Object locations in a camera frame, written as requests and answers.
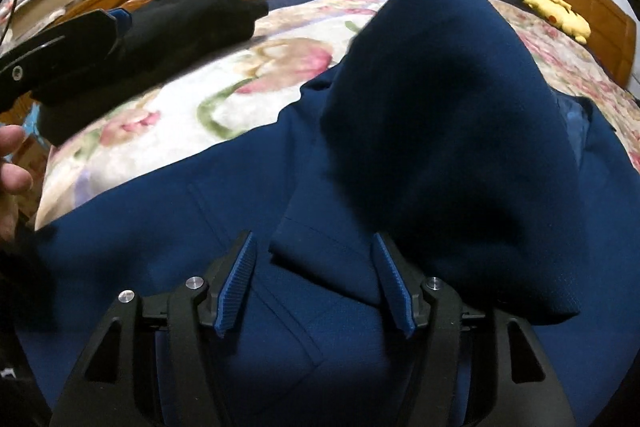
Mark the navy blue coat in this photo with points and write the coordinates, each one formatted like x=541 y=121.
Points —
x=450 y=107

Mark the person's left hand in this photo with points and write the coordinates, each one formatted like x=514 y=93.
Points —
x=12 y=179

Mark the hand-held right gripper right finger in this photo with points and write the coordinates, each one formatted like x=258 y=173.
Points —
x=395 y=288

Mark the black garment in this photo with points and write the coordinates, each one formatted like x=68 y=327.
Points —
x=190 y=22

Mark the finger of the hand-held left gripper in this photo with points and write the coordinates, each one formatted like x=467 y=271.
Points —
x=120 y=18

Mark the floral blanket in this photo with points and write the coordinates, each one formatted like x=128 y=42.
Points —
x=280 y=72

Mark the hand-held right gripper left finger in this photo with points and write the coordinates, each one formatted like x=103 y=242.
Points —
x=235 y=283

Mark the yellow plush toy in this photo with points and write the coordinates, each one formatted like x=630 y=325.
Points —
x=555 y=9

